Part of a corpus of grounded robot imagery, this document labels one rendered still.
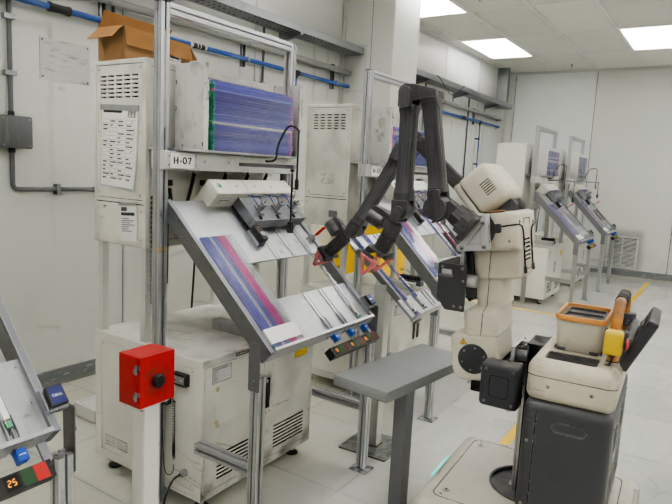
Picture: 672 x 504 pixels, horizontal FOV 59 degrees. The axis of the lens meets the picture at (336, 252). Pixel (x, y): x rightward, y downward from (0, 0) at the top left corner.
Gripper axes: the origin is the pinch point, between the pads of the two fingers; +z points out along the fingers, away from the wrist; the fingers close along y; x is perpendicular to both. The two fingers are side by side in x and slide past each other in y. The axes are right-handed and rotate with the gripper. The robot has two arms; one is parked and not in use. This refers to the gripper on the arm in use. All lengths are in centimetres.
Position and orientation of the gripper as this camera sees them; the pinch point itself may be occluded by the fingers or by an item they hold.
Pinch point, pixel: (315, 263)
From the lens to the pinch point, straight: 259.9
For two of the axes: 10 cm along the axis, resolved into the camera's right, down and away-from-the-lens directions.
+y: -5.3, 0.8, -8.4
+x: 5.3, 8.1, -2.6
